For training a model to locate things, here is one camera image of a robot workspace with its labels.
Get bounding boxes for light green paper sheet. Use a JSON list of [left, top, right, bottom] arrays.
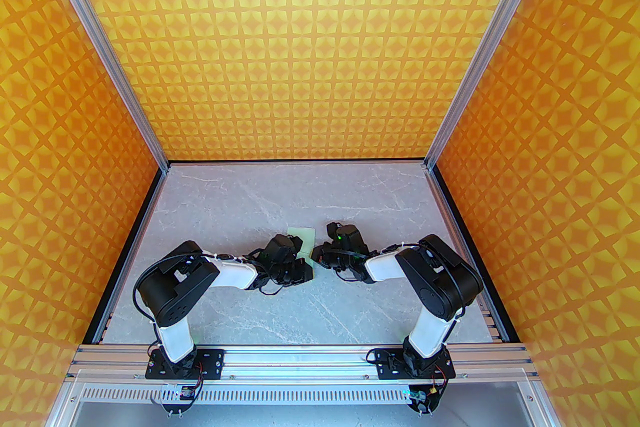
[[286, 227, 317, 283]]

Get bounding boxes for thin black edge strip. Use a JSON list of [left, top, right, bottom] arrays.
[[166, 159, 430, 167]]

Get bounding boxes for grooved aluminium mounting rail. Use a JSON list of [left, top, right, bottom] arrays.
[[72, 344, 532, 368]]

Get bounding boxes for table side rail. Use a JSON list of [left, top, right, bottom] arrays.
[[425, 166, 522, 344], [81, 166, 170, 344]]

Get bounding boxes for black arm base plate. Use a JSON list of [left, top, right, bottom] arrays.
[[145, 347, 225, 380], [374, 347, 457, 380]]

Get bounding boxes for perforated white cable duct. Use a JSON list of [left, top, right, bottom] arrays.
[[80, 386, 527, 406]]

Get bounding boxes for small controller board with wires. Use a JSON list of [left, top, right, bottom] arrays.
[[160, 382, 198, 415], [407, 382, 441, 415]]

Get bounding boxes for aluminium corner post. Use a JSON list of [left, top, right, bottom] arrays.
[[424, 0, 565, 171], [27, 0, 169, 170]]

